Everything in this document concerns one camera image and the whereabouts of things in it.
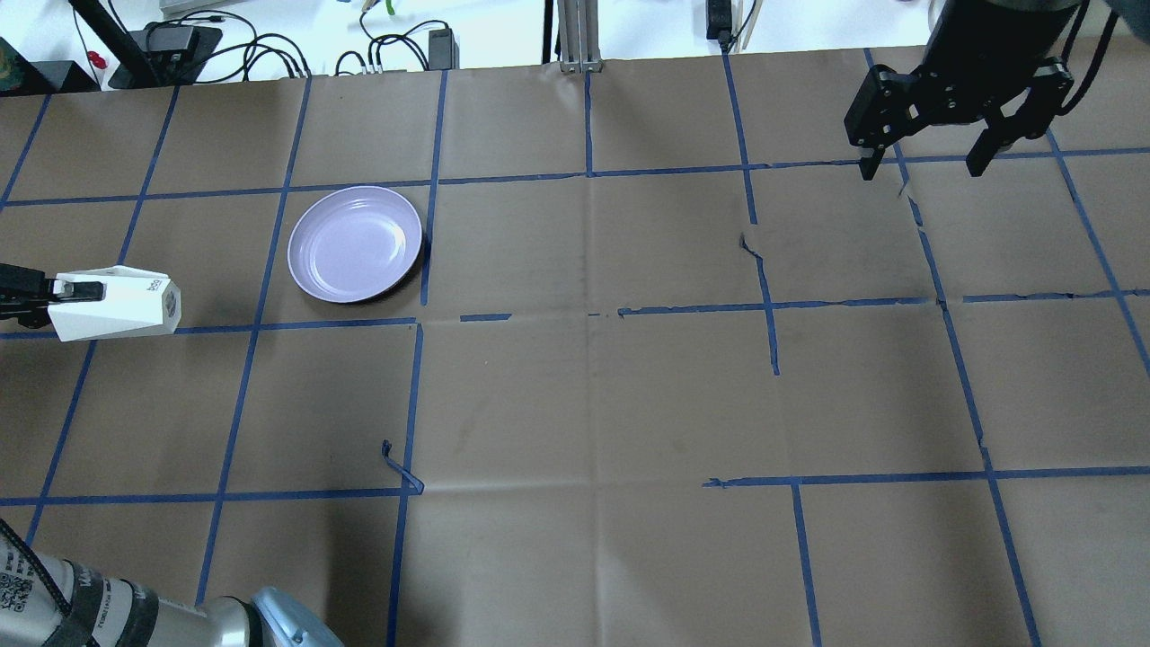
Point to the black tripod leg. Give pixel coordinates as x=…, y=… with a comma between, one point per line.
x=136, y=70

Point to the lavender plate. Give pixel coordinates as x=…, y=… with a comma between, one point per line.
x=355, y=244

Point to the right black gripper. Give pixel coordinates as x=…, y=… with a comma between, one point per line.
x=977, y=61

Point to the aluminium frame post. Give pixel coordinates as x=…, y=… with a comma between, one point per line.
x=578, y=34

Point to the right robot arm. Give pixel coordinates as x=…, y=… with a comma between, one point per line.
x=1022, y=30

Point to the black power adapter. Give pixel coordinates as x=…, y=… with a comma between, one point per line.
x=442, y=51

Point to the black box with cables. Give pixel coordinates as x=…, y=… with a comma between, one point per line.
x=176, y=53

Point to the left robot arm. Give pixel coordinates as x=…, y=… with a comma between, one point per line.
x=53, y=602

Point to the white angular cup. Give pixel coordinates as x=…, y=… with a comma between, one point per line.
x=114, y=302

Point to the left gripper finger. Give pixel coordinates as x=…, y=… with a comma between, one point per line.
x=27, y=294

